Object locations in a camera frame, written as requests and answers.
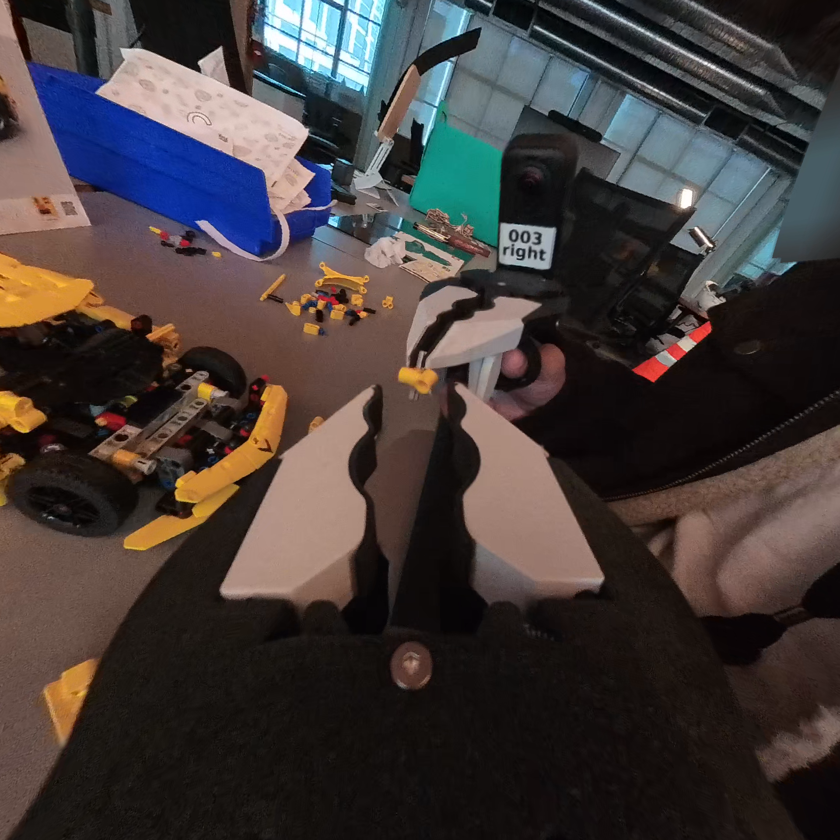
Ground orange traffic cone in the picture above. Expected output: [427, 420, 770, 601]
[632, 320, 714, 383]

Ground yellow connector with grey axle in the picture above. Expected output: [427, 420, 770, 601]
[398, 350, 439, 401]

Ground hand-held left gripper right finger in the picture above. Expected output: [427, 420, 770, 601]
[392, 382, 605, 635]

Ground yellow curved frame piece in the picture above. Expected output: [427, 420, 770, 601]
[315, 261, 370, 294]

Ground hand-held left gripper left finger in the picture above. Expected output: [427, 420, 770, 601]
[220, 385, 392, 632]

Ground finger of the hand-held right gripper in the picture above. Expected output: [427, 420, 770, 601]
[427, 297, 531, 370]
[406, 290, 490, 371]

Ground blue plastic bin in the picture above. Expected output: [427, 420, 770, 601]
[28, 62, 333, 258]

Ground green felt tote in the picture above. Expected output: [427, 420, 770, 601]
[409, 100, 521, 248]

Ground person's black fleece-lined jacket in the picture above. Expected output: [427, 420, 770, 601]
[591, 259, 840, 840]

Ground wooden model kit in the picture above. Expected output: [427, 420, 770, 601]
[412, 207, 492, 259]

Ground grey desk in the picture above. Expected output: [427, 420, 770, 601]
[0, 180, 473, 808]

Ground large display screen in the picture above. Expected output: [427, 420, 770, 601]
[515, 105, 623, 173]

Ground person's right forearm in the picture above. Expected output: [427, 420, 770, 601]
[515, 328, 710, 487]

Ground yellow brick toy car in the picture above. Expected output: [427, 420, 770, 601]
[0, 252, 290, 552]

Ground white paper strip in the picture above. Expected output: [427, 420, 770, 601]
[196, 210, 291, 262]

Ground person's white hoodie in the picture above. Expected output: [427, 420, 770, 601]
[643, 453, 840, 782]

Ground white printed paper bag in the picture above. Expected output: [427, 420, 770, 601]
[97, 47, 317, 212]

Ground pile of small brick pieces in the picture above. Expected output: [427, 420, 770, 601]
[287, 289, 396, 337]

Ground person's right hand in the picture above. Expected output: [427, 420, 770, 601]
[489, 343, 570, 423]

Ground heap of dark pins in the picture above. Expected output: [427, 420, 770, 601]
[149, 225, 225, 259]

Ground green and white leaflet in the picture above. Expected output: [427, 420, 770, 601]
[398, 231, 466, 284]

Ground black upright panel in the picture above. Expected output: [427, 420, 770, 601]
[128, 0, 231, 73]

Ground white instruction booklet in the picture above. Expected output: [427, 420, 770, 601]
[0, 0, 93, 236]

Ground black mesh office chair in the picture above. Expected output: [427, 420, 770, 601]
[567, 169, 698, 336]

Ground white crumpled paper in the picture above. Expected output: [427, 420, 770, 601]
[365, 235, 409, 268]

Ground yellow curved panel piece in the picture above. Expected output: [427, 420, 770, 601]
[42, 658, 99, 746]

